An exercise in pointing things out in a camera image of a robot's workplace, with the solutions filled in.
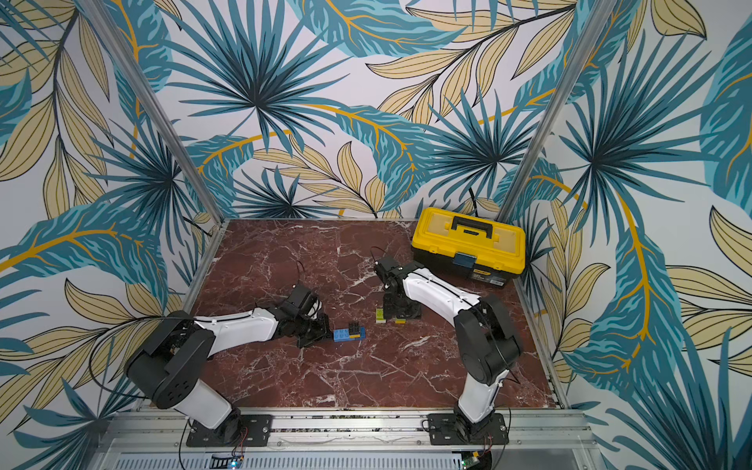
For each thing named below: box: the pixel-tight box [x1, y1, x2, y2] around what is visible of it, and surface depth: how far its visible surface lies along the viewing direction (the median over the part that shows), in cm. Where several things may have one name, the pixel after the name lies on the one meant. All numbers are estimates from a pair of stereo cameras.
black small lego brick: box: [348, 321, 361, 335], surface depth 87 cm
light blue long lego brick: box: [332, 326, 368, 343], surface depth 90 cm
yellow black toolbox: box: [411, 206, 527, 288], surface depth 95 cm
